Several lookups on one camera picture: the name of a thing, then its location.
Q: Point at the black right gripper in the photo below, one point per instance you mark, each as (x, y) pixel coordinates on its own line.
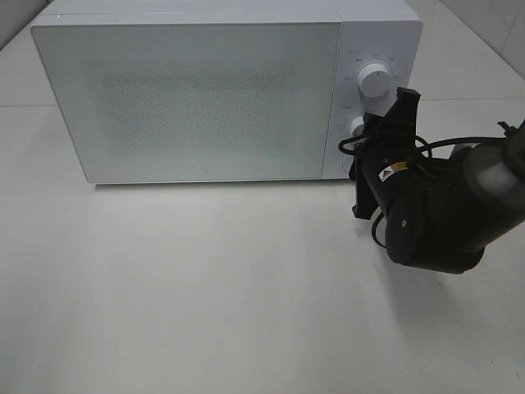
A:
(388, 172)

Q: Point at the white timer knob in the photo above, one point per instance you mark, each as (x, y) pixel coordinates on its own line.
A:
(356, 126)

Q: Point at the white microwave door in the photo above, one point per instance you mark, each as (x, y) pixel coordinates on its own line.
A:
(174, 103)

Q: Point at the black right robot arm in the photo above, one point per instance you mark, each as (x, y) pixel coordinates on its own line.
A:
(442, 203)

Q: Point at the upper white power knob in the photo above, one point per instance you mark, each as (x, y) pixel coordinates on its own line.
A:
(374, 79)

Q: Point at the white microwave oven body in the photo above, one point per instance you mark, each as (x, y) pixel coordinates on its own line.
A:
(385, 31)

